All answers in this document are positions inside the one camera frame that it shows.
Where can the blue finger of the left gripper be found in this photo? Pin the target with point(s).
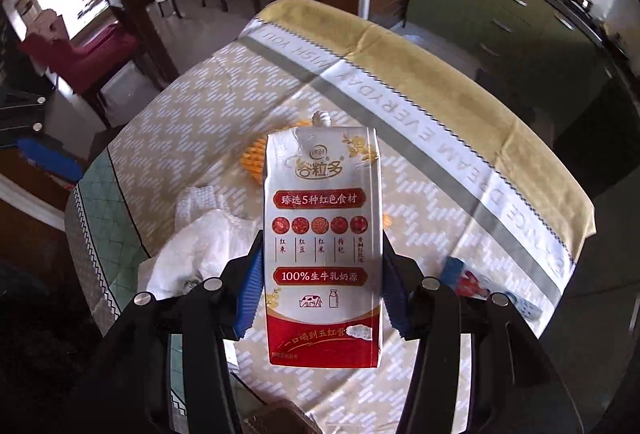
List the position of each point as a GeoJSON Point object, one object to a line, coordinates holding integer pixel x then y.
{"type": "Point", "coordinates": [50, 160]}

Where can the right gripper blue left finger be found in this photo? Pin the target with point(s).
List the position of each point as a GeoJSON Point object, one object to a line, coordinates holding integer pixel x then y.
{"type": "Point", "coordinates": [247, 286]}

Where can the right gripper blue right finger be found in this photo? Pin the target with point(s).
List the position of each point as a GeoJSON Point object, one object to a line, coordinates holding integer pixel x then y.
{"type": "Point", "coordinates": [395, 290]}

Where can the white red milk carton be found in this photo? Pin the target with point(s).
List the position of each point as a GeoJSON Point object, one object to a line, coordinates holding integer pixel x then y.
{"type": "Point", "coordinates": [323, 246]}

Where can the green kitchen cabinet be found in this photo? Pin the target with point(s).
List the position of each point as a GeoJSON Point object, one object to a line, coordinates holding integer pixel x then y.
{"type": "Point", "coordinates": [538, 48]}

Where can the blue white toothpaste tube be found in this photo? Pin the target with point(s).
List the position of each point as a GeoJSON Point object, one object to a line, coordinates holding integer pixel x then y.
{"type": "Point", "coordinates": [472, 283]}

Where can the white crumpled tissue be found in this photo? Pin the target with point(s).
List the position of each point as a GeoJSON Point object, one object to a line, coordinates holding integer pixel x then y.
{"type": "Point", "coordinates": [208, 233]}

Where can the maroon armchair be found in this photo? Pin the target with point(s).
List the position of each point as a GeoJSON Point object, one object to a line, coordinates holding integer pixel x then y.
{"type": "Point", "coordinates": [80, 66]}

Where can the orange foam fruit net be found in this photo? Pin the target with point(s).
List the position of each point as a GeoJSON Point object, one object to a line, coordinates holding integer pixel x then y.
{"type": "Point", "coordinates": [252, 158]}

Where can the brown woven coaster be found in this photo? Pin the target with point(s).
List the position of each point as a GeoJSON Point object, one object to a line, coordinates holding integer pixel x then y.
{"type": "Point", "coordinates": [277, 418]}

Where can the patterned beige yellow tablecloth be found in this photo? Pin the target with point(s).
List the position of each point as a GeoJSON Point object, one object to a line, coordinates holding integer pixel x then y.
{"type": "Point", "coordinates": [461, 176]}

